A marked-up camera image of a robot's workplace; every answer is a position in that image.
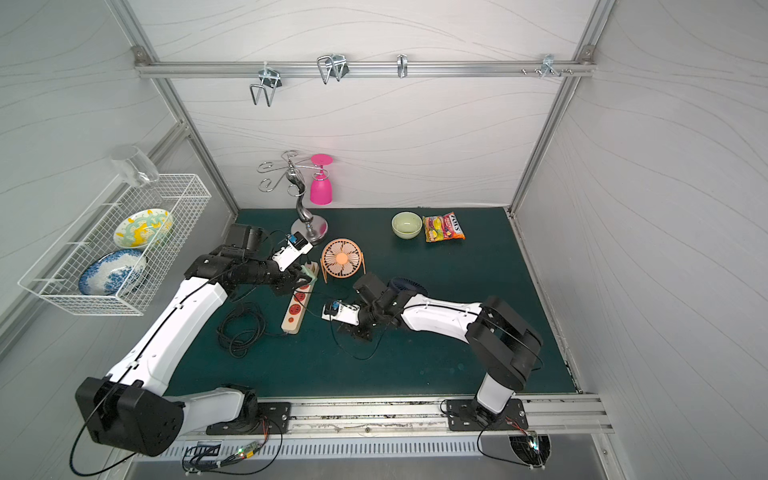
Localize white power strip red sockets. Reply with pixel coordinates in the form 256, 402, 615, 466
281, 282, 316, 335

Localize green USB power adapter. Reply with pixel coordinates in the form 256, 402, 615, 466
301, 264, 318, 282

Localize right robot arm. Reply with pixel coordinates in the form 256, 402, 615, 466
353, 273, 543, 424

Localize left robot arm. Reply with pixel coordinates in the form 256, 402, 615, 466
75, 225, 313, 456

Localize navy blue desk fan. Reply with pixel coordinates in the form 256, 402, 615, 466
388, 277, 428, 296

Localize orange desk fan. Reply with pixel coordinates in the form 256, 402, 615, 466
320, 238, 366, 282

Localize chrome cup holder stand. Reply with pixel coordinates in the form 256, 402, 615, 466
257, 150, 328, 245

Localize green ceramic bowl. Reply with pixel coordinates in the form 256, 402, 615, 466
391, 211, 423, 240

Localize pink plastic goblet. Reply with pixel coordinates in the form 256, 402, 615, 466
310, 154, 333, 206

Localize colourful candy bag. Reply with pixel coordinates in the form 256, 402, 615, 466
423, 212, 466, 243

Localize yellow green patterned plate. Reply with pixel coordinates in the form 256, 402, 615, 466
113, 208, 174, 250

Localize blue white patterned plate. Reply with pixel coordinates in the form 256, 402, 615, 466
78, 249, 149, 296

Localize clear drinking glass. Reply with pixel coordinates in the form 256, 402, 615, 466
110, 145, 160, 188

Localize metal hook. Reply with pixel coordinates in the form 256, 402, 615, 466
316, 54, 350, 85
520, 55, 573, 78
250, 64, 282, 107
396, 54, 408, 79

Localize black orange fan cable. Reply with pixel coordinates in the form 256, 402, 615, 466
298, 242, 349, 319

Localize black blue fan cable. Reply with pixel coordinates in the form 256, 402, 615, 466
311, 281, 391, 362

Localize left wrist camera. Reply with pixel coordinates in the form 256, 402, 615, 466
271, 232, 313, 272

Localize black power strip cord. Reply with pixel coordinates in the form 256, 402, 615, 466
215, 299, 289, 360

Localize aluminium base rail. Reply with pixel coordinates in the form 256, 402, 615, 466
161, 395, 614, 438

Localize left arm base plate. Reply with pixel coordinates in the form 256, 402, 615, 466
205, 402, 292, 436

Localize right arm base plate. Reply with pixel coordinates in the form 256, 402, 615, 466
439, 398, 529, 432

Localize white wire basket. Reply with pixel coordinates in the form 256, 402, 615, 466
18, 174, 211, 316

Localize white slotted cable duct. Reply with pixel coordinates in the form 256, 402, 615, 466
167, 437, 486, 462

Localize small circuit board wires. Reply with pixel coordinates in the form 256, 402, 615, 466
181, 441, 286, 476

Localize aluminium top rail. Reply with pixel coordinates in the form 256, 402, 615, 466
135, 51, 597, 80

